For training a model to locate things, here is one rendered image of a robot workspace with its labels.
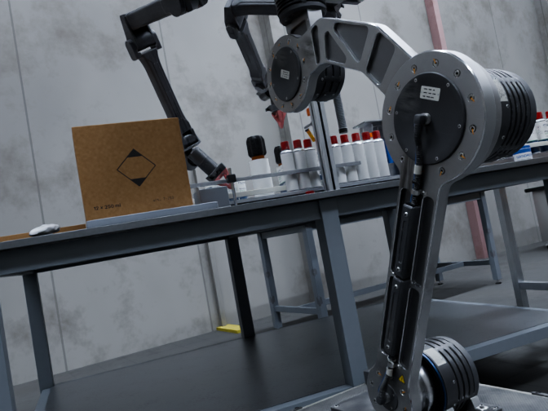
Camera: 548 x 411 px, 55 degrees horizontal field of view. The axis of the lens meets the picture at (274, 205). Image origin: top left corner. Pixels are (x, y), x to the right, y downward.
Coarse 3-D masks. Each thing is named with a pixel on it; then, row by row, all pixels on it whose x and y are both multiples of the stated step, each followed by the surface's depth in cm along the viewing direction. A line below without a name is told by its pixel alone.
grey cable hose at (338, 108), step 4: (340, 96) 209; (336, 100) 208; (340, 100) 208; (336, 104) 208; (340, 104) 208; (336, 108) 208; (340, 108) 207; (336, 112) 208; (340, 112) 207; (336, 116) 208; (340, 116) 207; (344, 116) 209; (340, 120) 207; (344, 120) 207; (340, 124) 207; (344, 124) 207; (340, 128) 207; (344, 128) 207; (340, 132) 207; (344, 132) 208
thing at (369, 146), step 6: (366, 132) 221; (366, 138) 221; (366, 144) 220; (372, 144) 221; (366, 150) 220; (372, 150) 220; (366, 156) 221; (372, 156) 220; (372, 162) 220; (372, 168) 220; (372, 174) 220; (378, 174) 220
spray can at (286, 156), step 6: (282, 144) 209; (288, 144) 209; (282, 150) 209; (288, 150) 208; (282, 156) 208; (288, 156) 207; (282, 162) 209; (288, 162) 207; (288, 168) 207; (294, 168) 208; (294, 174) 208; (288, 180) 207; (294, 180) 207; (288, 186) 207; (294, 186) 207
